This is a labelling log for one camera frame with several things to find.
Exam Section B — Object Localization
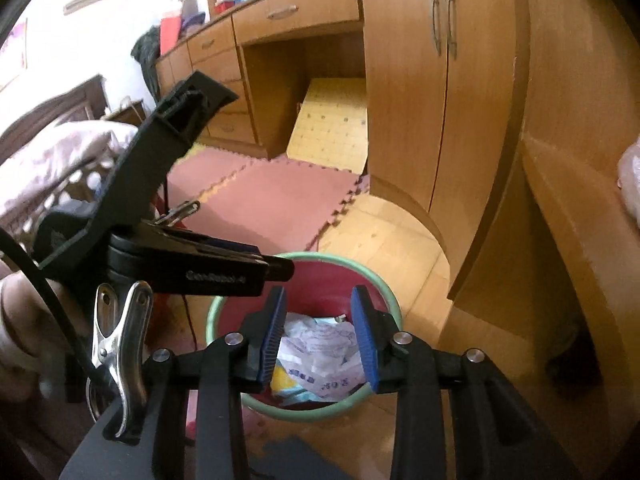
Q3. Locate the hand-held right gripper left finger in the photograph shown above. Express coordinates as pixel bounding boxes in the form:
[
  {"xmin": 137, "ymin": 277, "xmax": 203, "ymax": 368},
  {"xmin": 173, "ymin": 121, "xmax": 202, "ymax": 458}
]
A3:
[{"xmin": 142, "ymin": 285, "xmax": 288, "ymax": 480}]

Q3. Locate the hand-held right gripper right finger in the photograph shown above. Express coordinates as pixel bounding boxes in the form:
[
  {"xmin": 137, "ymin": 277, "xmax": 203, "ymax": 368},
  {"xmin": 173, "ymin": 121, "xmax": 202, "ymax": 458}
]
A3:
[{"xmin": 350, "ymin": 285, "xmax": 583, "ymax": 480}]

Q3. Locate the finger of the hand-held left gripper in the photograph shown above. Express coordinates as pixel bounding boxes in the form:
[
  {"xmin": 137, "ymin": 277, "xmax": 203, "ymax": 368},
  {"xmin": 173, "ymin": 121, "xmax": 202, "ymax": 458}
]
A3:
[{"xmin": 145, "ymin": 222, "xmax": 297, "ymax": 283}]

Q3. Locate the teal patterned packet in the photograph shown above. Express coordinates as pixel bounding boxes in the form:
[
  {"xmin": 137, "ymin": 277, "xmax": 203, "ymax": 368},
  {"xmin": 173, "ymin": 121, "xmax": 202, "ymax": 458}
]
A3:
[{"xmin": 270, "ymin": 365, "xmax": 322, "ymax": 407}]

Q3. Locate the white printed plastic bag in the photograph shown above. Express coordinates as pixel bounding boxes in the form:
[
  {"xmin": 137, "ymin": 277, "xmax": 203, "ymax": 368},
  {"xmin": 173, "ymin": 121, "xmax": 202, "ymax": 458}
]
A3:
[{"xmin": 276, "ymin": 312, "xmax": 369, "ymax": 402}]

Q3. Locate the red bin green rim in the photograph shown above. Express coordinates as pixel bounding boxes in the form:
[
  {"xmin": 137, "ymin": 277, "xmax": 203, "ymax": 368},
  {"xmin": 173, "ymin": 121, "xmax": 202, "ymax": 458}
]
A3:
[{"xmin": 205, "ymin": 252, "xmax": 404, "ymax": 424}]

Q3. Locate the wooden corner shelf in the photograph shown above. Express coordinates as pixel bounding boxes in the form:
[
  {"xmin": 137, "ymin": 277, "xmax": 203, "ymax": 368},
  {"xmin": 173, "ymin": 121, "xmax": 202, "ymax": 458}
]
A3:
[{"xmin": 445, "ymin": 0, "xmax": 640, "ymax": 480}]

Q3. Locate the person's left hand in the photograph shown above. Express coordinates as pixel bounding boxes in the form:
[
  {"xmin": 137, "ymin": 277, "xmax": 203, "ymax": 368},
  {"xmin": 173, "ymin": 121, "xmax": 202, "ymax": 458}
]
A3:
[{"xmin": 0, "ymin": 275, "xmax": 98, "ymax": 403}]

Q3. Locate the wooden nightstand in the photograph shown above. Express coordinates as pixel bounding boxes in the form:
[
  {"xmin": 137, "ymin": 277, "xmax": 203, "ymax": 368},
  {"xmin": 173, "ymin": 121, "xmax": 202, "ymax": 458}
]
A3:
[{"xmin": 102, "ymin": 99, "xmax": 146, "ymax": 129}]

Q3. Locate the metal spring clip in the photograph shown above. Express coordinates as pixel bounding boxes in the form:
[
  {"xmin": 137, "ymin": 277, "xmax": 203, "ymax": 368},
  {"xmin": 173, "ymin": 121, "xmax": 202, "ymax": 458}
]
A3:
[
  {"xmin": 152, "ymin": 200, "xmax": 201, "ymax": 227},
  {"xmin": 90, "ymin": 281, "xmax": 154, "ymax": 439}
]

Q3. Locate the brown dotted bedsheet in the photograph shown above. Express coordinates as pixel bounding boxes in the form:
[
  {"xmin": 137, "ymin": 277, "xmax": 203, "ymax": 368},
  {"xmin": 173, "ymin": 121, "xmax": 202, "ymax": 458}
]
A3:
[{"xmin": 0, "ymin": 162, "xmax": 117, "ymax": 233}]

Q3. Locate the pink foam mat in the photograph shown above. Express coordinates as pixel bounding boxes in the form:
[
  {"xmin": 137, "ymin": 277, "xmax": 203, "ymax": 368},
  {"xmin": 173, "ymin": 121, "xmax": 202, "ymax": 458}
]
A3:
[{"xmin": 165, "ymin": 142, "xmax": 372, "ymax": 257}]

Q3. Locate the pink blanket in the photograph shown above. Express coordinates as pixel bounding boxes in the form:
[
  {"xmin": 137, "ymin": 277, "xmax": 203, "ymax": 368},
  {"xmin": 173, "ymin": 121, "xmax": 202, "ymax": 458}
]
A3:
[{"xmin": 0, "ymin": 120, "xmax": 142, "ymax": 211}]

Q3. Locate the dark green cloth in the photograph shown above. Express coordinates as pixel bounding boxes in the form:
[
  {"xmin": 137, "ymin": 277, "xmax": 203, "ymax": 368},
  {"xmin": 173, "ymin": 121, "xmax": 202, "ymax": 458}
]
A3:
[{"xmin": 130, "ymin": 27, "xmax": 166, "ymax": 107}]

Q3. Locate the wooden bed headboard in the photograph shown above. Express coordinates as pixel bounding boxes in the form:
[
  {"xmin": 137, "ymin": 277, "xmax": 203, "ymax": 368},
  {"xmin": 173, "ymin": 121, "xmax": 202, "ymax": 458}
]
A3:
[{"xmin": 0, "ymin": 74, "xmax": 109, "ymax": 162}]

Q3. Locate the red bag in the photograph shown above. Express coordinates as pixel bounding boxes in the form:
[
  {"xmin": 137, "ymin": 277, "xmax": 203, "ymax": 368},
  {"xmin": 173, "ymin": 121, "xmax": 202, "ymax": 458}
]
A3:
[{"xmin": 159, "ymin": 10, "xmax": 184, "ymax": 57}]

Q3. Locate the yellow foam mat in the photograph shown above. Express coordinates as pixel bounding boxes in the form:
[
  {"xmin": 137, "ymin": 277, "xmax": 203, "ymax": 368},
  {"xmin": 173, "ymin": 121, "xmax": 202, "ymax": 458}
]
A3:
[{"xmin": 286, "ymin": 77, "xmax": 371, "ymax": 177}]

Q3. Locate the wooden desk with drawers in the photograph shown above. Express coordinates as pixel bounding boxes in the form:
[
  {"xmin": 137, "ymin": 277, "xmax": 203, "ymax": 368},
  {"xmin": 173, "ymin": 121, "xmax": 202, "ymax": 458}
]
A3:
[{"xmin": 155, "ymin": 0, "xmax": 367, "ymax": 161}]

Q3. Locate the wooden cabinet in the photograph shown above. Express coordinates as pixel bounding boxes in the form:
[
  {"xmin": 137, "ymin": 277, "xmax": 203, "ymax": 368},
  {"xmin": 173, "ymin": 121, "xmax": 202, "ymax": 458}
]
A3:
[{"xmin": 359, "ymin": 0, "xmax": 532, "ymax": 302}]

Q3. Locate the pink white plastic packet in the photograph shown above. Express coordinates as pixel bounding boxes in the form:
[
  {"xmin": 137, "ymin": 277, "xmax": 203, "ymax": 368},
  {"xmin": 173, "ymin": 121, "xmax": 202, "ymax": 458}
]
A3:
[{"xmin": 617, "ymin": 142, "xmax": 640, "ymax": 224}]

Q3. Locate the black cable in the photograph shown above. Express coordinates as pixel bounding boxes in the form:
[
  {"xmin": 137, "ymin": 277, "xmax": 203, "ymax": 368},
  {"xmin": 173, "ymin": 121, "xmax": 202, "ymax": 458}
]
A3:
[{"xmin": 0, "ymin": 227, "xmax": 99, "ymax": 379}]

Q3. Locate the metal cabinet door handle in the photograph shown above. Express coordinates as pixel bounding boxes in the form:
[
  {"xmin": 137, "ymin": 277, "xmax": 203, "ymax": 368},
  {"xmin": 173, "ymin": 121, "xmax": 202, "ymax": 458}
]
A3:
[
  {"xmin": 430, "ymin": 0, "xmax": 444, "ymax": 56},
  {"xmin": 446, "ymin": 0, "xmax": 459, "ymax": 59}
]

